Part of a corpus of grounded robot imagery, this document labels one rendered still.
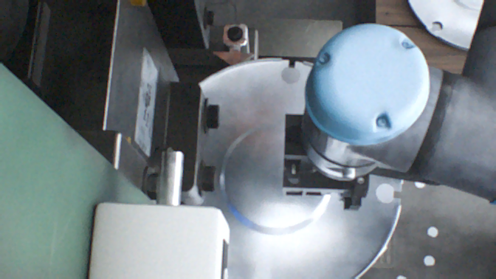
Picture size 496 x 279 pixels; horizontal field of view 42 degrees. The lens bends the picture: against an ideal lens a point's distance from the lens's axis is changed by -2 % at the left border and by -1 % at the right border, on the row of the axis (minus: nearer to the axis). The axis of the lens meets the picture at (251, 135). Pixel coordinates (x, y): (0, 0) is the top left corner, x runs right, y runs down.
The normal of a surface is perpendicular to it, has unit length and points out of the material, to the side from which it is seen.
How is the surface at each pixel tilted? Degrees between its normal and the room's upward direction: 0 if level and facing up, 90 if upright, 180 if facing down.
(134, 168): 90
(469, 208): 0
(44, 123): 90
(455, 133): 20
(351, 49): 1
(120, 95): 90
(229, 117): 2
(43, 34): 90
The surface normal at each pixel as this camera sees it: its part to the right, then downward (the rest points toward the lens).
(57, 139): 1.00, 0.04
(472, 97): 0.08, -0.56
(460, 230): -0.04, -0.25
